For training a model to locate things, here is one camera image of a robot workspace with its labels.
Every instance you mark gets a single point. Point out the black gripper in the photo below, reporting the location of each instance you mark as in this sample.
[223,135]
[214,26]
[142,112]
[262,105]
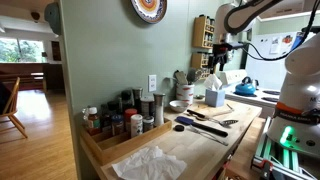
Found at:
[221,53]

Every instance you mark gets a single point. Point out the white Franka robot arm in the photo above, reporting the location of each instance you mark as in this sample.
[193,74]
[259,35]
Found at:
[300,93]

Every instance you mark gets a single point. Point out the red lid spice jar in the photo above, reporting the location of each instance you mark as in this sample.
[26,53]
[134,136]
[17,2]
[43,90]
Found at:
[130,115]

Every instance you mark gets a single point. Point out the white spice shaker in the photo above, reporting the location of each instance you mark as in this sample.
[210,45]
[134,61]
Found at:
[136,126]

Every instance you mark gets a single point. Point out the blue lid spice jar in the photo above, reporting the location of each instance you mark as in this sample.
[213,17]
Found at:
[117,126]

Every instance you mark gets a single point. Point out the dark spice bottle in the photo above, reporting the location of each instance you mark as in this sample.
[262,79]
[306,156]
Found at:
[105,118]

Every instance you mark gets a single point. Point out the wooden spice tray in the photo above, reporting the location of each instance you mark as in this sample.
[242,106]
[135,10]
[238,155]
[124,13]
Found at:
[110,146]

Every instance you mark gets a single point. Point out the white tissue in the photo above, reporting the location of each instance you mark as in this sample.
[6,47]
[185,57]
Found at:
[212,81]

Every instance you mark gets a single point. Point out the metal ladle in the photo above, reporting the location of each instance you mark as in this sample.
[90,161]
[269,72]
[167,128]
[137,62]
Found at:
[199,74]

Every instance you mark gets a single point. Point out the black plastic spoon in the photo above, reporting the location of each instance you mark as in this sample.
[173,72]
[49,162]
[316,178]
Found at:
[191,76]

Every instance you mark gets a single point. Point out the blue tissue box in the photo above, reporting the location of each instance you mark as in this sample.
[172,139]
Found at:
[215,97]

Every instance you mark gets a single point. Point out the small dark dish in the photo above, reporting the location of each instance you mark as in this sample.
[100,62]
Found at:
[200,97]

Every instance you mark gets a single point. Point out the blue kettle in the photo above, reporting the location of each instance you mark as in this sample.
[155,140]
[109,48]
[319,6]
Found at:
[245,88]

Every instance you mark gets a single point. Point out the white chili print utensil crock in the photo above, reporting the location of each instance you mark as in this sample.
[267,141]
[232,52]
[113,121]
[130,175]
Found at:
[185,93]

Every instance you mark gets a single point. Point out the white fridge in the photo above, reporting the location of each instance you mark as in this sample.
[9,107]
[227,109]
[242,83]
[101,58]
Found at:
[263,70]

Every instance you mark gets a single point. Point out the white stove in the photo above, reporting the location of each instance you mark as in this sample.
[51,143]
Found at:
[253,98]

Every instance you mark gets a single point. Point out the small white bowl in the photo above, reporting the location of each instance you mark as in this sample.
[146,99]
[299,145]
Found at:
[178,106]

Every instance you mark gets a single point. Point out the blue and black spatula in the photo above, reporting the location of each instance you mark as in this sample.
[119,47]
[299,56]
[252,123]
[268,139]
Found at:
[200,126]

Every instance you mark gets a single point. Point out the white paper note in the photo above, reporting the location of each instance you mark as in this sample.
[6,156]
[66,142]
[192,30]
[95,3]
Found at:
[274,45]

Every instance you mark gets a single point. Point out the tall steel pepper mill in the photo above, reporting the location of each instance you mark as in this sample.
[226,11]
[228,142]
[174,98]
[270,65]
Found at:
[159,110]

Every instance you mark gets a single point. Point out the round black cap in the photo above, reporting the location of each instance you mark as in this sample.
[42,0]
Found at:
[179,128]

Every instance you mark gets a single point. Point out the large silver lid jar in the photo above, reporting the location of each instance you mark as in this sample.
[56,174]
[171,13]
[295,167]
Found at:
[147,106]

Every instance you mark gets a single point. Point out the black pepper grinder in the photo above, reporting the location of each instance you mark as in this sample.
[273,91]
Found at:
[137,98]

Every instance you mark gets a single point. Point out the beige range hood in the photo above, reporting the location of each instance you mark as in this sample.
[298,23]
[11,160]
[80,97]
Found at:
[280,9]

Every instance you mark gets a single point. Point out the small black lid jar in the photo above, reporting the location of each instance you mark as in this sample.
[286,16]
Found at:
[148,124]

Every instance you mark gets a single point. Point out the dark glass jar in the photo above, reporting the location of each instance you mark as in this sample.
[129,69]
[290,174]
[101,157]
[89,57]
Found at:
[126,99]

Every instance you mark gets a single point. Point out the crumpled white paper towel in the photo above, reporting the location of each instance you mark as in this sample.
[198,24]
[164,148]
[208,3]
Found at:
[150,165]

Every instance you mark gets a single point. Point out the white cap sauce bottle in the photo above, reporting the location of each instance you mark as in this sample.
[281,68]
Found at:
[94,121]

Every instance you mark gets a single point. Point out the small clear bottle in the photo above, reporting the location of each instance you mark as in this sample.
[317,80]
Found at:
[85,116]

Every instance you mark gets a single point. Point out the wooden bench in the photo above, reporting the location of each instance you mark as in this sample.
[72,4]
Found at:
[23,80]

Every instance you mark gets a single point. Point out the wooden chair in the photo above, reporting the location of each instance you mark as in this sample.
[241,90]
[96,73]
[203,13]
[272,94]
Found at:
[13,110]

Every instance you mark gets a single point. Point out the person in dark clothes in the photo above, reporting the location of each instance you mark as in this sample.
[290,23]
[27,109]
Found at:
[4,98]

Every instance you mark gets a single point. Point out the wooden wall spice rack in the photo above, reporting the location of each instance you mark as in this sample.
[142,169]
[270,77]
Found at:
[196,61]
[200,33]

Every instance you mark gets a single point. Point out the white wall outlet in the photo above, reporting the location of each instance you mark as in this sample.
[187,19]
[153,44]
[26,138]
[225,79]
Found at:
[152,83]

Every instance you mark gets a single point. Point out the colourful decorative wall plate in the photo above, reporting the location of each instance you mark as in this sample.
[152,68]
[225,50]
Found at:
[151,8]

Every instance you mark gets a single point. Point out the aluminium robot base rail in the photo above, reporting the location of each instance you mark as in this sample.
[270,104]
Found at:
[286,160]

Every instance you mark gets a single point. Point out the dark green wall mask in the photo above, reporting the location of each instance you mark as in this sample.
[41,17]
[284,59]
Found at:
[52,18]

